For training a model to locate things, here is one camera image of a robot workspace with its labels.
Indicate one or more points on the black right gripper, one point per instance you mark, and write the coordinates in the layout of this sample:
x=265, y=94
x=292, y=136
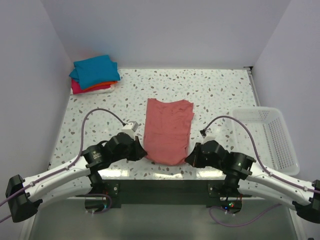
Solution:
x=193, y=159

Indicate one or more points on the folded white t shirt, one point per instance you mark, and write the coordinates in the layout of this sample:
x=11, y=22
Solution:
x=100, y=91

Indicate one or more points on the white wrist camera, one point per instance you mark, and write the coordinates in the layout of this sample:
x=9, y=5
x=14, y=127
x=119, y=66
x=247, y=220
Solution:
x=130, y=128
x=207, y=137

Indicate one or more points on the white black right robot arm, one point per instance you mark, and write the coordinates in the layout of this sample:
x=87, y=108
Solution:
x=245, y=176

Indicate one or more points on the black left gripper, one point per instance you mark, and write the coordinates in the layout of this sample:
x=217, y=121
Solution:
x=139, y=152

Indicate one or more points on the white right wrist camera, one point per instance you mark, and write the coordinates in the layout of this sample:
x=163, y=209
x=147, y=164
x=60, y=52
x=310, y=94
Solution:
x=207, y=137

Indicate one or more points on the folded orange t shirt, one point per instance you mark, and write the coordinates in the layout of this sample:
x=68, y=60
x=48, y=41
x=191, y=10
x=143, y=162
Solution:
x=100, y=86

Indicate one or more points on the dusty red t shirt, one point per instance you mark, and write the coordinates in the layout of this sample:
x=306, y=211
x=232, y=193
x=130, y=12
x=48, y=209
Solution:
x=167, y=131

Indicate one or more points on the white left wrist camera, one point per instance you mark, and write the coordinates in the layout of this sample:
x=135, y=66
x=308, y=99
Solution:
x=130, y=128

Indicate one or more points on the folded pink t shirt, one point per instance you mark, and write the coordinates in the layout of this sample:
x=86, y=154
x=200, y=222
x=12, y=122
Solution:
x=75, y=86

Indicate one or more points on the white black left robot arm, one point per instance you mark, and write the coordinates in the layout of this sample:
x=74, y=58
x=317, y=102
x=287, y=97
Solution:
x=24, y=195

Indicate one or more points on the white plastic laundry basket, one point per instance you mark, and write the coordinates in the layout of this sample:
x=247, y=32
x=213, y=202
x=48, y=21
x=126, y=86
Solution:
x=249, y=116

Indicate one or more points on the folded blue t shirt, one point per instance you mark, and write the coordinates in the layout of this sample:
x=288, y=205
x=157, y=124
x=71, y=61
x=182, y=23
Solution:
x=95, y=70

